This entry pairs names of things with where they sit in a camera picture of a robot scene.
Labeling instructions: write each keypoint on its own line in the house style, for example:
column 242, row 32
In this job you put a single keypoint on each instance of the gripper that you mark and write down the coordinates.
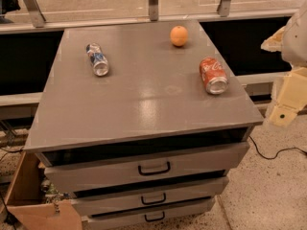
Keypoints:
column 296, row 42

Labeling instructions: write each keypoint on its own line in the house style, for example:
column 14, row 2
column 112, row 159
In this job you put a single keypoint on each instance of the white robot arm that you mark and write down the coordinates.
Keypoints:
column 291, row 42

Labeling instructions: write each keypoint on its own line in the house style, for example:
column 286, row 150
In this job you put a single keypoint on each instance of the red coke can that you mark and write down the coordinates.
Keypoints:
column 213, row 75

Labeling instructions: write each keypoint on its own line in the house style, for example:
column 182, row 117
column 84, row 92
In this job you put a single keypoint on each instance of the blue silver pepsi can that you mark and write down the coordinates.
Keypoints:
column 97, row 59

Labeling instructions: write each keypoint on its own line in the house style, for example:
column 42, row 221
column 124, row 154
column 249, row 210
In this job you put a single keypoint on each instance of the orange fruit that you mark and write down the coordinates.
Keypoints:
column 178, row 36

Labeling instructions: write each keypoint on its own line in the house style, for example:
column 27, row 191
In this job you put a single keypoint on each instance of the middle grey drawer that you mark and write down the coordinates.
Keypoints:
column 117, row 200

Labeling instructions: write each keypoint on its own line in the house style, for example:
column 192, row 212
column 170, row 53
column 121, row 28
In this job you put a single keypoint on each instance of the grey drawer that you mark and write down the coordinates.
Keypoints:
column 151, row 214
column 117, row 200
column 147, row 167

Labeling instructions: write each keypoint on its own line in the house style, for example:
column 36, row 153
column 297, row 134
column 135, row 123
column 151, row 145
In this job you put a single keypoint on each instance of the grey drawer cabinet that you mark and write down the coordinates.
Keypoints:
column 127, row 128

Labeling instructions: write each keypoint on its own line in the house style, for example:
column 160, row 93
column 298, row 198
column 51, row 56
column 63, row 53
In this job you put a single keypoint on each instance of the bottom grey drawer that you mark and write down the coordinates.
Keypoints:
column 151, row 214

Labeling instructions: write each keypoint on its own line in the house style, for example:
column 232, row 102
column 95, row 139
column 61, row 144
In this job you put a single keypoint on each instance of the top grey drawer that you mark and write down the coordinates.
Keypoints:
column 147, row 167

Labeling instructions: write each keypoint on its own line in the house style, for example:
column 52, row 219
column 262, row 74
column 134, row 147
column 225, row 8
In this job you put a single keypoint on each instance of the cardboard box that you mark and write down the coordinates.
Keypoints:
column 26, row 201

